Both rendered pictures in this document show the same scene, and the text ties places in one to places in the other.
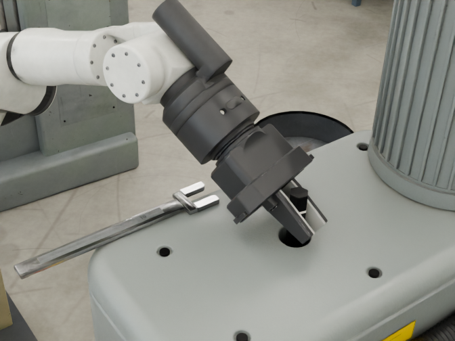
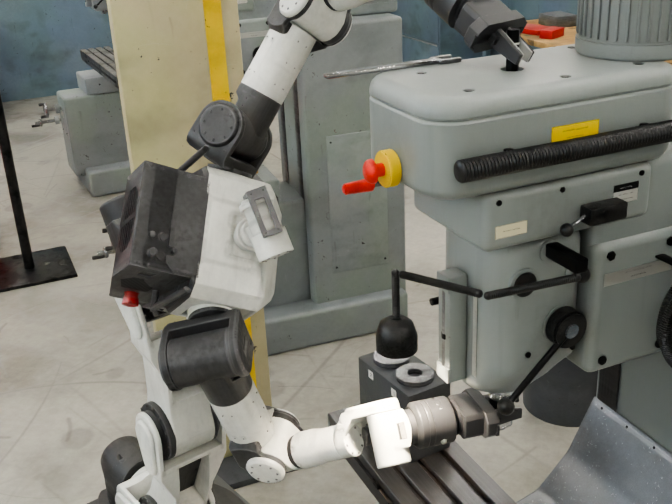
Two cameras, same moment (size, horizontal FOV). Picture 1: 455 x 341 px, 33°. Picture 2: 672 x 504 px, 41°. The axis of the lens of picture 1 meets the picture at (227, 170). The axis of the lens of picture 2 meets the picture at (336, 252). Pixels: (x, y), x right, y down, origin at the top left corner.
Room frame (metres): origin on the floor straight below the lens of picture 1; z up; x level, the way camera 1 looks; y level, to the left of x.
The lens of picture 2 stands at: (-0.84, -0.11, 2.21)
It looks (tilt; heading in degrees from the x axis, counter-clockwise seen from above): 24 degrees down; 13
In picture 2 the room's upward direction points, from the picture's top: 3 degrees counter-clockwise
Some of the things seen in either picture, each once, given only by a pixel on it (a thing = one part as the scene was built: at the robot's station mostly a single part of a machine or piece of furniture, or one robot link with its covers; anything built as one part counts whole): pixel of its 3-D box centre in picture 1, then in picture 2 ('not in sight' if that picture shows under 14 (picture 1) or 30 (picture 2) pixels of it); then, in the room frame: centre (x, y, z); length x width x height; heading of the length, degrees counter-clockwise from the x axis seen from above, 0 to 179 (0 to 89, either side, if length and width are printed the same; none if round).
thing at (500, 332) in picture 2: not in sight; (506, 299); (0.64, -0.08, 1.47); 0.21 x 0.19 x 0.32; 36
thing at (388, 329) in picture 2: not in sight; (396, 332); (0.49, 0.10, 1.47); 0.07 x 0.07 x 0.06
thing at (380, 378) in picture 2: not in sight; (403, 399); (1.00, 0.16, 1.00); 0.22 x 0.12 x 0.20; 43
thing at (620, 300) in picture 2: not in sight; (592, 277); (0.75, -0.24, 1.47); 0.24 x 0.19 x 0.26; 36
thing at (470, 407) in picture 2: not in sight; (456, 418); (0.59, 0.00, 1.24); 0.13 x 0.12 x 0.10; 29
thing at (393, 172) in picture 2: not in sight; (387, 168); (0.50, 0.11, 1.76); 0.06 x 0.02 x 0.06; 36
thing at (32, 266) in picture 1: (120, 229); (392, 66); (0.63, 0.12, 1.89); 0.24 x 0.04 x 0.01; 126
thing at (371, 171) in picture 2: not in sight; (374, 170); (0.49, 0.13, 1.76); 0.04 x 0.03 x 0.04; 36
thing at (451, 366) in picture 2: not in sight; (451, 325); (0.57, 0.01, 1.45); 0.04 x 0.04 x 0.21; 36
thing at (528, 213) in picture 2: not in sight; (529, 186); (0.66, -0.11, 1.68); 0.34 x 0.24 x 0.10; 126
